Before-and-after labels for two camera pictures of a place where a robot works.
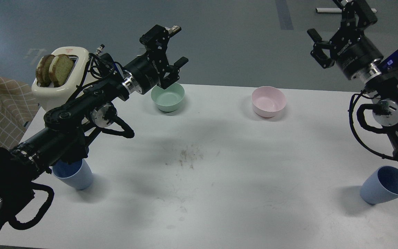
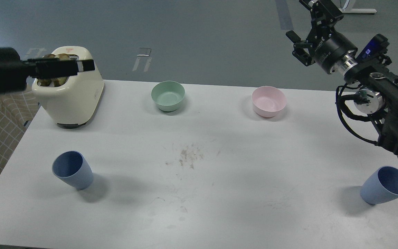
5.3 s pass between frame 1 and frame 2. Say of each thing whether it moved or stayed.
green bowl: stayed
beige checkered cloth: stayed
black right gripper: moved
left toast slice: stayed
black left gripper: moved
